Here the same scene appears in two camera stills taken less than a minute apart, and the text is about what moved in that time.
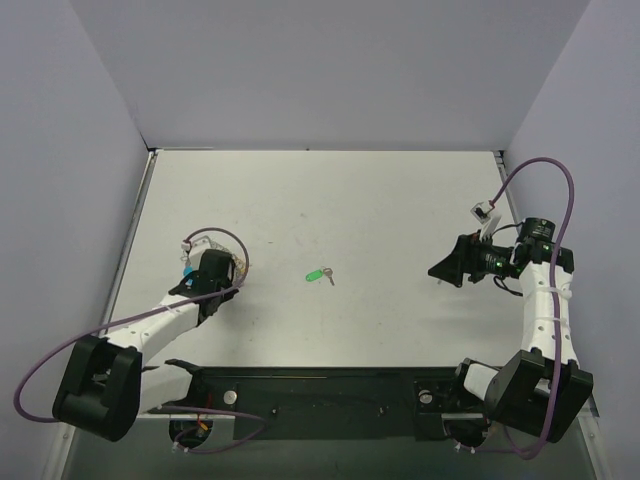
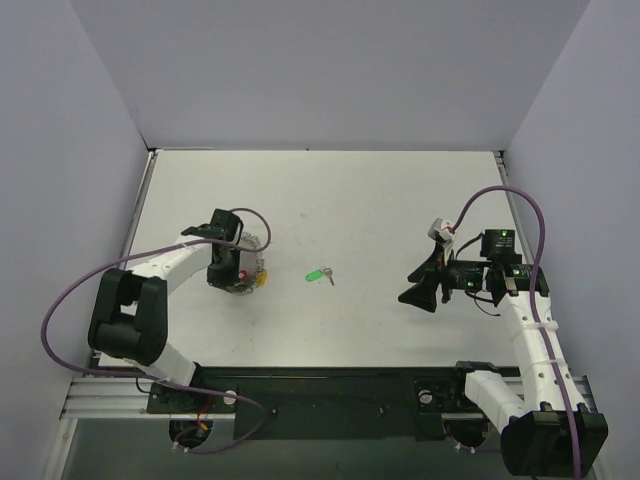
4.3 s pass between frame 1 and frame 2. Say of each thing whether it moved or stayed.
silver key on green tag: stayed
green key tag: stayed
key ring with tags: moved
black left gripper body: moved
